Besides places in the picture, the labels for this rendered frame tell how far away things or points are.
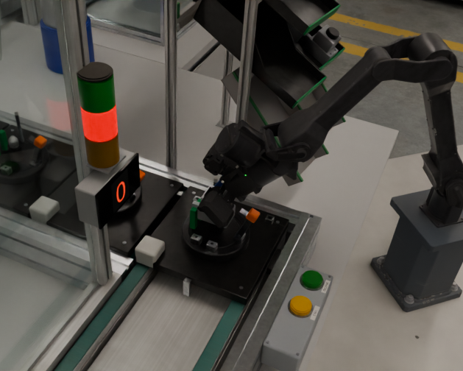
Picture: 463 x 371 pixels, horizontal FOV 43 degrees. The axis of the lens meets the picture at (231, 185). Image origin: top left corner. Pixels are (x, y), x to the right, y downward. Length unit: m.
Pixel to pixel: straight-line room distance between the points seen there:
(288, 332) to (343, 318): 0.20
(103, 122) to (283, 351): 0.50
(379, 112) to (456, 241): 2.40
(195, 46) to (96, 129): 1.28
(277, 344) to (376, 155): 0.78
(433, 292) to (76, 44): 0.88
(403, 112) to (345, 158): 1.96
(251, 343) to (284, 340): 0.06
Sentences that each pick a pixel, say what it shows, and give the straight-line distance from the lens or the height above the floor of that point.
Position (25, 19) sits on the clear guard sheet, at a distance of 0.75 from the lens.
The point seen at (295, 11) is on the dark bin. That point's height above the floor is 1.37.
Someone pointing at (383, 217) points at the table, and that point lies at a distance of 1.49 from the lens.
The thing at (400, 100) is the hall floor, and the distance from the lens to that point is 3.70.
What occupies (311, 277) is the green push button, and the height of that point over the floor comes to 0.97.
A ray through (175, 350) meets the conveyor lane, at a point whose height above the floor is 0.92.
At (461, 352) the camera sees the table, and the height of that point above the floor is 0.86.
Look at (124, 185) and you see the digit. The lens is 0.95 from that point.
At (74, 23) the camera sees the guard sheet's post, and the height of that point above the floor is 1.48.
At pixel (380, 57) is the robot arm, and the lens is 0.94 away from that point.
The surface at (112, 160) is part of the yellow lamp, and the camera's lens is 0.90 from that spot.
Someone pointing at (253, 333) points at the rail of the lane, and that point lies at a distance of 1.08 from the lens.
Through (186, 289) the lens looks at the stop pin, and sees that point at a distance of 1.14.
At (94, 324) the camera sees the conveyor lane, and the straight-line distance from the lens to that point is 1.10.
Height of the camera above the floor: 1.83
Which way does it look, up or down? 40 degrees down
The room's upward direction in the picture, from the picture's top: 5 degrees clockwise
